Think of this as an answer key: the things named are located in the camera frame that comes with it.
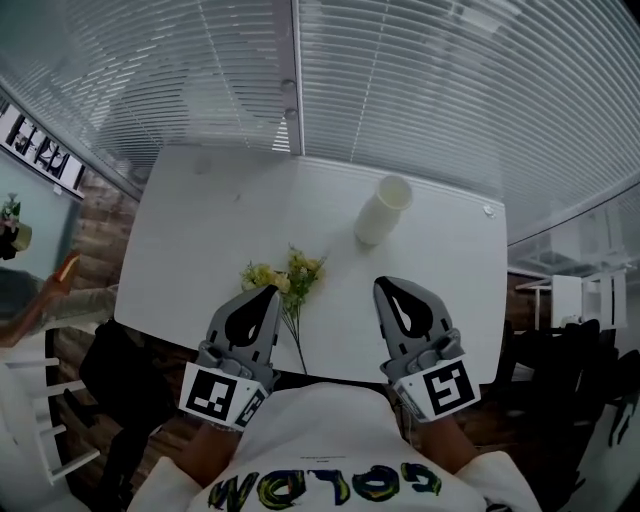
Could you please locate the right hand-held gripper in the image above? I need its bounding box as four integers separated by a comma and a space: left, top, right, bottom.
373, 277, 482, 425

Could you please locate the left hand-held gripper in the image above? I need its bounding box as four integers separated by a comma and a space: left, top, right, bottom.
177, 284, 281, 431

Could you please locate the yellow flowers bouquet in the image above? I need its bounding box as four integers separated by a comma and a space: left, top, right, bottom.
239, 243, 329, 376

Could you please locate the white vase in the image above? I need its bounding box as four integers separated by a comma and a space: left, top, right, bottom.
353, 174, 414, 246

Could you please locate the person's right forearm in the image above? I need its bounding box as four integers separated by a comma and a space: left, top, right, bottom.
412, 414, 481, 476

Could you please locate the person's left forearm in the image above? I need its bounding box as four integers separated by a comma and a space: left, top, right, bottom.
174, 422, 244, 489

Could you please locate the person's white printed t-shirt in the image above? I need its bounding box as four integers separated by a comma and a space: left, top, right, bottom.
127, 382, 544, 512

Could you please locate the black office chair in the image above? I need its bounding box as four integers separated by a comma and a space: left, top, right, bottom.
78, 319, 177, 512
487, 318, 619, 441
589, 347, 640, 406

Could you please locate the white side table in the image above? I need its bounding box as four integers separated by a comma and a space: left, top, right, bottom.
514, 269, 629, 331

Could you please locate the white slatted rack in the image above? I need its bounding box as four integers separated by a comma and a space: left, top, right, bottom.
0, 344, 101, 486

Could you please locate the potted plant in gold pot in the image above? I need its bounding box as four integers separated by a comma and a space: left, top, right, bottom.
0, 192, 34, 261

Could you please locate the thin black cable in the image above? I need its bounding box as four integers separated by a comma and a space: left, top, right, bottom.
393, 397, 414, 446

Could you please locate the black and white wall picture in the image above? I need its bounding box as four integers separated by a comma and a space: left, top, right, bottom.
0, 97, 87, 200

